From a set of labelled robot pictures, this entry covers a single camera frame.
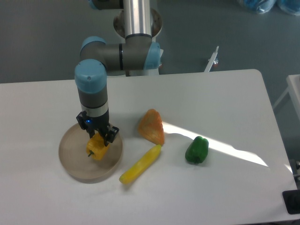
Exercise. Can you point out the blue plastic bag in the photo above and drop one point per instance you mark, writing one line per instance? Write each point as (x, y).
(257, 6)
(291, 7)

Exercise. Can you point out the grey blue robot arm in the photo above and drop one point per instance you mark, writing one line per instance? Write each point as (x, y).
(138, 52)

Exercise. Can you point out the yellow toy bell pepper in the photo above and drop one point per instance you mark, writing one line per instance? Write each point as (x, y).
(96, 148)

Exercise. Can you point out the black device at table edge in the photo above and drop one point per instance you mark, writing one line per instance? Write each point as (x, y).
(292, 201)

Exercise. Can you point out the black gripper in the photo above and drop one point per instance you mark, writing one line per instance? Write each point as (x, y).
(99, 124)

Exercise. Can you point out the yellow toy corn cob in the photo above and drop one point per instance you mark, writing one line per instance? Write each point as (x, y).
(141, 165)

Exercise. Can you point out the beige round plate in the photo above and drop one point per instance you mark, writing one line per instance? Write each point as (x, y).
(81, 167)

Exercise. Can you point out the green toy bell pepper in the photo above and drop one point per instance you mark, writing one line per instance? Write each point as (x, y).
(197, 151)

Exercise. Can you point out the orange toy sandwich wedge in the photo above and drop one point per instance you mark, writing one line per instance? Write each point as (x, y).
(151, 127)

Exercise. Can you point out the white side table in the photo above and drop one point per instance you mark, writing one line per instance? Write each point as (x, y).
(292, 92)

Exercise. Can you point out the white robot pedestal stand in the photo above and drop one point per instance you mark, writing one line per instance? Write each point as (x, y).
(156, 27)

